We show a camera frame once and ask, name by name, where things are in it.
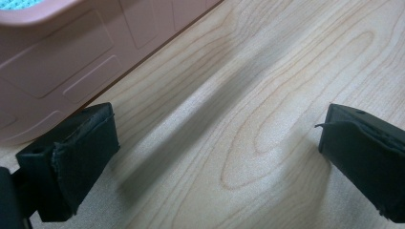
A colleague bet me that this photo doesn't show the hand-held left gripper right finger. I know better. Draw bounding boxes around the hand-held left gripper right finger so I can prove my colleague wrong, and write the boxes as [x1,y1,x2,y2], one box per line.
[314,103,405,224]

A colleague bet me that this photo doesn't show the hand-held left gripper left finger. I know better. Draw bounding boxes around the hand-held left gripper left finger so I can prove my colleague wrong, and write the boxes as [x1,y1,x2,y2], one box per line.
[15,101,121,223]

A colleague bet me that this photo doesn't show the light blue cloth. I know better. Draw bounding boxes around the light blue cloth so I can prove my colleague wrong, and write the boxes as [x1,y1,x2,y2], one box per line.
[0,0,44,11]

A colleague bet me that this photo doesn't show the pink plastic basket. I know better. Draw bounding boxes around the pink plastic basket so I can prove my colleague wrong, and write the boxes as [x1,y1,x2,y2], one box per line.
[0,0,224,147]

